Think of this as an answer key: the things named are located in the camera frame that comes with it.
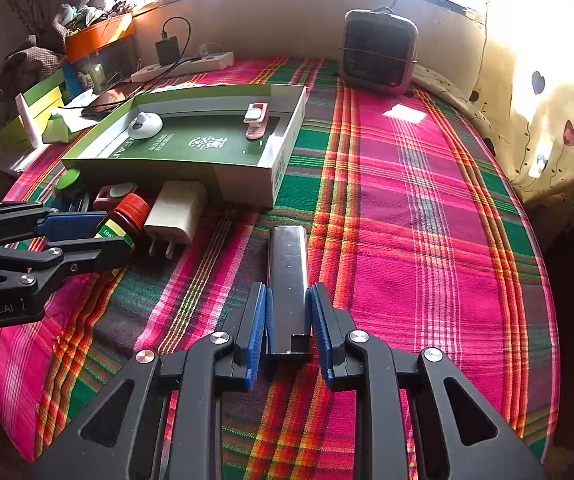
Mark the white panda figure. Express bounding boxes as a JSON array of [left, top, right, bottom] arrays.
[[128, 111, 164, 140]]

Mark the white tall carton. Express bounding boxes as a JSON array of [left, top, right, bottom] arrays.
[[16, 94, 44, 150]]

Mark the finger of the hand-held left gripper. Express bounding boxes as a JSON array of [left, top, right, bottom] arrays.
[[0, 202, 109, 247], [0, 237, 133, 308]]

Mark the black smartphone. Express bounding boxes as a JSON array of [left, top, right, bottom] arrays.
[[81, 85, 143, 121]]

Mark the black power adapter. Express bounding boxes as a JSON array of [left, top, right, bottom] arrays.
[[154, 36, 182, 67]]

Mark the pink clip with round button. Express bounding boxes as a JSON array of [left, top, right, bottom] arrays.
[[243, 102, 270, 142]]

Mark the cream heart print curtain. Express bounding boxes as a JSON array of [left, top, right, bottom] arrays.
[[412, 0, 574, 206]]

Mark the green pouch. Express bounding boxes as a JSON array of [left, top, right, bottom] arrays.
[[42, 112, 75, 143]]

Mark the pink green plaid blanket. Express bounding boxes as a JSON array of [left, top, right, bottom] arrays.
[[0, 55, 562, 463]]

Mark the green yellow cardboard box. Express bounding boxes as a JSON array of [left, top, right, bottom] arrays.
[[21, 69, 67, 126]]

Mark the white paper sheet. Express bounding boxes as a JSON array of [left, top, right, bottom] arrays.
[[52, 87, 99, 132]]

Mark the brown checkered cloth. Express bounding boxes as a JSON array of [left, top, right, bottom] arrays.
[[0, 35, 65, 92]]

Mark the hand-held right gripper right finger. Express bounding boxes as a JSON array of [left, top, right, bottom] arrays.
[[306, 282, 550, 480]]

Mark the white power strip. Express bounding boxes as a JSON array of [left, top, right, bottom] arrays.
[[131, 51, 235, 83]]

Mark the white charger plug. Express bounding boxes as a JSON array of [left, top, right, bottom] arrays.
[[143, 180, 209, 259]]

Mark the green and white cardboard box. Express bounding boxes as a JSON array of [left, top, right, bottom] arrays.
[[61, 85, 308, 209]]

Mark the orange box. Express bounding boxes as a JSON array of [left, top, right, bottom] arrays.
[[64, 11, 135, 61]]

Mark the brown medicine bottle red cap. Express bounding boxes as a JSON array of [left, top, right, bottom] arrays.
[[91, 193, 151, 253]]

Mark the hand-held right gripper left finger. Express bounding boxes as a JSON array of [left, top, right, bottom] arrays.
[[30, 281, 268, 480]]

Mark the green round lid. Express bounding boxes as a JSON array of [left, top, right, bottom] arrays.
[[56, 169, 83, 192]]

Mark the black charging cable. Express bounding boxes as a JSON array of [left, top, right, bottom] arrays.
[[112, 16, 194, 91]]

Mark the small grey space heater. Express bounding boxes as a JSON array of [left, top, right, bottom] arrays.
[[339, 8, 420, 96]]

